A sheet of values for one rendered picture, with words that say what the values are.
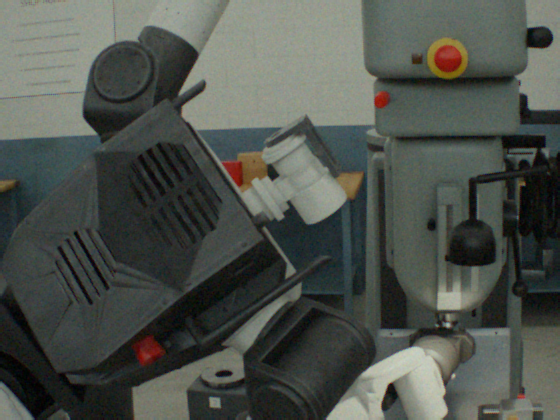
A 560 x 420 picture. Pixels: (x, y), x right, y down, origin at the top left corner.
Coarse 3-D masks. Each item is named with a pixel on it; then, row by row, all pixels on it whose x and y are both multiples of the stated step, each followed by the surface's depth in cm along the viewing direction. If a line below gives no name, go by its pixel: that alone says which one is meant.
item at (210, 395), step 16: (208, 368) 162; (224, 368) 159; (240, 368) 158; (192, 384) 154; (208, 384) 153; (224, 384) 152; (240, 384) 153; (192, 400) 152; (208, 400) 151; (224, 400) 150; (240, 400) 149; (192, 416) 153; (208, 416) 152; (224, 416) 151
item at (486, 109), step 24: (408, 96) 127; (432, 96) 126; (456, 96) 125; (480, 96) 125; (504, 96) 124; (384, 120) 128; (408, 120) 127; (432, 120) 127; (456, 120) 126; (480, 120) 125; (504, 120) 125
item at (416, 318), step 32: (512, 160) 174; (384, 192) 180; (512, 192) 175; (384, 224) 182; (384, 256) 183; (512, 256) 179; (384, 288) 185; (384, 320) 187; (416, 320) 186; (480, 320) 183; (512, 320) 182; (512, 352) 185; (512, 384) 187
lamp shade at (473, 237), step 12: (456, 228) 117; (468, 228) 115; (480, 228) 115; (456, 240) 116; (468, 240) 115; (480, 240) 114; (492, 240) 115; (456, 252) 116; (468, 252) 115; (480, 252) 114; (492, 252) 115; (456, 264) 116; (468, 264) 115; (480, 264) 115
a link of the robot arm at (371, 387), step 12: (420, 348) 126; (384, 360) 127; (396, 360) 124; (408, 360) 123; (420, 360) 124; (372, 372) 124; (384, 372) 122; (396, 372) 122; (408, 372) 123; (360, 384) 124; (372, 384) 121; (384, 384) 122; (360, 396) 122; (372, 396) 121; (372, 408) 121
